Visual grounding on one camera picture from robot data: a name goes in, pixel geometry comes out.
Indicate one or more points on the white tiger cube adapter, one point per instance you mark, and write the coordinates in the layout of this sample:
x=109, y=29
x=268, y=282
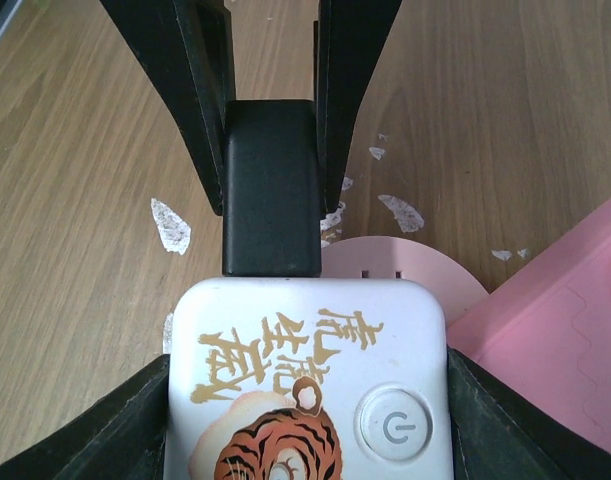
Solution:
x=308, y=378

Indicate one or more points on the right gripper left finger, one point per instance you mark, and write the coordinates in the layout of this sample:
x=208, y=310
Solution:
x=122, y=436

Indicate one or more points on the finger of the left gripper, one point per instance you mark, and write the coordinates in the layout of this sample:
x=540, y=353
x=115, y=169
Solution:
x=185, y=48
x=349, y=37

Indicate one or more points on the pink power strip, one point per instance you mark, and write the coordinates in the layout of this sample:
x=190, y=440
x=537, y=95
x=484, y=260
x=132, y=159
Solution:
x=545, y=333

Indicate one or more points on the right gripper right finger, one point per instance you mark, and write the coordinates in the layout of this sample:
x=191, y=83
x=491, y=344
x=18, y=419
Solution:
x=498, y=434

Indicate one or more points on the black plug adapter with cable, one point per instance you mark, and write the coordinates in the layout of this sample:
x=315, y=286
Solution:
x=271, y=190

